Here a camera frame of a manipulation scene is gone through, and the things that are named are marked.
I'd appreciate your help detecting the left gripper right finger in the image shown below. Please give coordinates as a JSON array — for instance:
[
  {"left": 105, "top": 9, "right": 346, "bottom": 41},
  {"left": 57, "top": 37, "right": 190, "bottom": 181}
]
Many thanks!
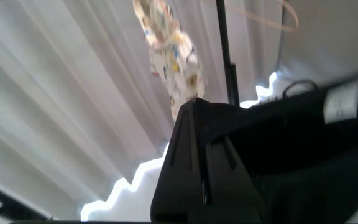
[{"left": 202, "top": 136, "right": 267, "bottom": 223}]

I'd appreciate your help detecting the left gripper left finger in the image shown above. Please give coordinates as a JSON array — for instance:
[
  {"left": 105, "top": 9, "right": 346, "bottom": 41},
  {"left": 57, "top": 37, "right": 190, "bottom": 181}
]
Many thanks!
[{"left": 150, "top": 98, "right": 205, "bottom": 223}]

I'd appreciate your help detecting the black garment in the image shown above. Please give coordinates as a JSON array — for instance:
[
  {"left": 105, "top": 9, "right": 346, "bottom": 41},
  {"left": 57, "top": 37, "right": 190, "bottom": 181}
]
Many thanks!
[{"left": 194, "top": 68, "right": 358, "bottom": 224}]

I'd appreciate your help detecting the cream printed garment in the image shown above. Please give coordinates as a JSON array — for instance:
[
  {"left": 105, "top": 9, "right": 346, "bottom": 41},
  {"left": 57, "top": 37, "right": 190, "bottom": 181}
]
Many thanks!
[{"left": 132, "top": 0, "right": 208, "bottom": 123}]

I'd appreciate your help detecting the white laundry basket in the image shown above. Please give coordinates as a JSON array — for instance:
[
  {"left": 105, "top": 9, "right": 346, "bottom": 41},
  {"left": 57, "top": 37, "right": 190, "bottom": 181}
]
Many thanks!
[{"left": 250, "top": 79, "right": 319, "bottom": 110}]

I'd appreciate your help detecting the black clothes rack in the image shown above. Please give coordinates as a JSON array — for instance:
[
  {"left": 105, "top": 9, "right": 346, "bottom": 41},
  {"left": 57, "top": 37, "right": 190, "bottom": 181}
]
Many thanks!
[{"left": 0, "top": 0, "right": 241, "bottom": 222}]

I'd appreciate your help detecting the pink clothes hanger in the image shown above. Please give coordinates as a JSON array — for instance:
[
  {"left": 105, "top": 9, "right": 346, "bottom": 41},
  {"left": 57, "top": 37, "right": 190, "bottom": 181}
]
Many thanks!
[{"left": 225, "top": 0, "right": 300, "bottom": 34}]

